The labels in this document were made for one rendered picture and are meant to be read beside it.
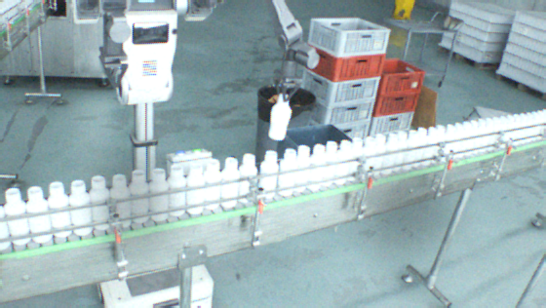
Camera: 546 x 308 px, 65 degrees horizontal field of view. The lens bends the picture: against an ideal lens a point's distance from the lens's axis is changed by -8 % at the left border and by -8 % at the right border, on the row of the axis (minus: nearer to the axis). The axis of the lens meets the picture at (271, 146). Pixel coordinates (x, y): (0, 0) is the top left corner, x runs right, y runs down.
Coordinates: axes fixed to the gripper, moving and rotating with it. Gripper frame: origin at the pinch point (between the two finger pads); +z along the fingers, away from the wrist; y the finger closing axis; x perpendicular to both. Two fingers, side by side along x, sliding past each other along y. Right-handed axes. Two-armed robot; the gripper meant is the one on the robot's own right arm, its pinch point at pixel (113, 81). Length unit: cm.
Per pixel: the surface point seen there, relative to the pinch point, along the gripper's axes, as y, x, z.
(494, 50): -336, 704, 103
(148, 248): 21, 5, 47
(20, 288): 21, -34, 53
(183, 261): 21, 17, 56
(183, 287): 17, 18, 72
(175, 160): 2.4, 19.7, 28.4
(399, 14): -677, 795, 125
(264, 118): -140, 137, 91
